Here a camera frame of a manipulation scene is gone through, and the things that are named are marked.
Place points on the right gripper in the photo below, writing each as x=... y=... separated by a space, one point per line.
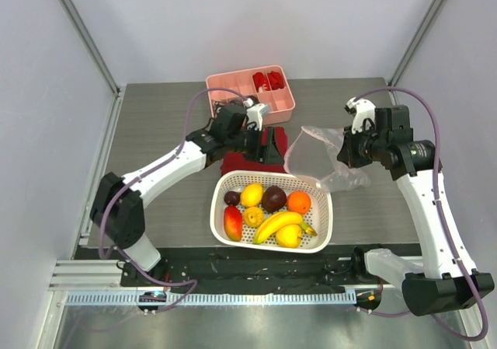
x=347 y=149

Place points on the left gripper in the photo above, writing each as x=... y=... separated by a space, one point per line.
x=272 y=155

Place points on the clear zip top bag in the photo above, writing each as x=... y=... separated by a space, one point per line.
x=312 y=158

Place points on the dark red apple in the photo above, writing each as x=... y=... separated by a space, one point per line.
x=273 y=199

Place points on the yellow banana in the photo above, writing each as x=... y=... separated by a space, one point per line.
x=279 y=220

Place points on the small yellow bumpy fruit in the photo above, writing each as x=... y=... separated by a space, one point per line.
x=253 y=217

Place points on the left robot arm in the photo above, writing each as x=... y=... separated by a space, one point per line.
x=120 y=201

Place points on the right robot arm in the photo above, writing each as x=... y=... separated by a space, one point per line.
x=448 y=279

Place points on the yellow lemon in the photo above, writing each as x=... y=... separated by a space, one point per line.
x=251 y=196

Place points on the folded red cloth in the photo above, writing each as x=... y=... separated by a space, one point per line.
x=236 y=161

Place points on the orange fruit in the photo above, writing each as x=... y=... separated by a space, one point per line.
x=299 y=201

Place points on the dark brown rolled item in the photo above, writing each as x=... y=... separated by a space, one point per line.
x=251 y=101

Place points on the small dark plum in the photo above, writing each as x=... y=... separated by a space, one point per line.
x=232 y=198

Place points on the pink divided organizer box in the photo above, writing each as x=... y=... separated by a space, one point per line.
x=281 y=101

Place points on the black white patterned item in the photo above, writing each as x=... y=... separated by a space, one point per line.
x=217 y=106

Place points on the red yellow mango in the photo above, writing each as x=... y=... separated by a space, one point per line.
x=233 y=223

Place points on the white perforated plastic basket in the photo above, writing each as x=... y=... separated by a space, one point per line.
x=319 y=217

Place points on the red item in organizer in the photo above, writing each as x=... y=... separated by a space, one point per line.
x=276 y=80
x=260 y=82

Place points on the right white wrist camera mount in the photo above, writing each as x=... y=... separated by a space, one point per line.
x=363 y=112

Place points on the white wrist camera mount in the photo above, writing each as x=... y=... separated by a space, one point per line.
x=255 y=115
x=363 y=112

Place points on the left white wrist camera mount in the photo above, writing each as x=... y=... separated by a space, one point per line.
x=255 y=115

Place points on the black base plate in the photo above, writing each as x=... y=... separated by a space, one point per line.
x=240 y=271

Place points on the right aluminium frame post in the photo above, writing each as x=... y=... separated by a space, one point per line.
x=427 y=22

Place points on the aluminium frame post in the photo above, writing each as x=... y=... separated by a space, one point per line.
x=427 y=22
x=81 y=29

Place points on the left aluminium frame post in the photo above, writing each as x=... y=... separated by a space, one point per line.
x=81 y=29

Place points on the white slotted cable duct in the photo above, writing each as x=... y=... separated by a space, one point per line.
x=149 y=298

